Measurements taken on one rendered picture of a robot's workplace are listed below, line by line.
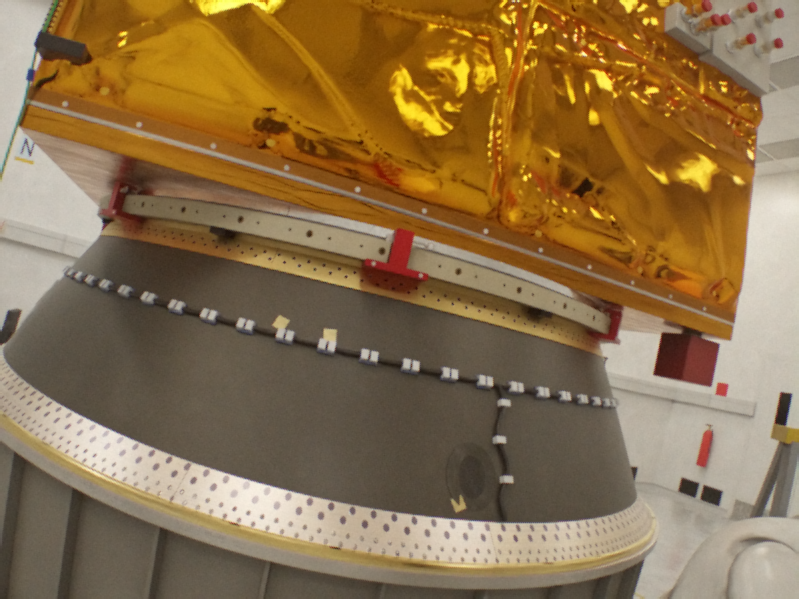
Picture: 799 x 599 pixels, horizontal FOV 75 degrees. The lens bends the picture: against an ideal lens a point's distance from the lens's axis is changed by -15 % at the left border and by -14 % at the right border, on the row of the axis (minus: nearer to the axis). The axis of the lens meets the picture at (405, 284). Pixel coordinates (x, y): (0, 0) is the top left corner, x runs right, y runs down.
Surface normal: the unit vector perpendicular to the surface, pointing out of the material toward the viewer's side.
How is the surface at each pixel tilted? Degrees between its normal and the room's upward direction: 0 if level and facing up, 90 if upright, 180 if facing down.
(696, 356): 90
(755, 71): 90
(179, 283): 62
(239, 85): 99
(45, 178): 90
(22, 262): 90
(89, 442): 43
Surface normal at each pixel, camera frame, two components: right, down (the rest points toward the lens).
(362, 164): 0.15, 0.66
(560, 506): 0.60, -0.41
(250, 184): 0.37, 0.00
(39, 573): -0.33, -0.16
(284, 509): 0.22, -0.76
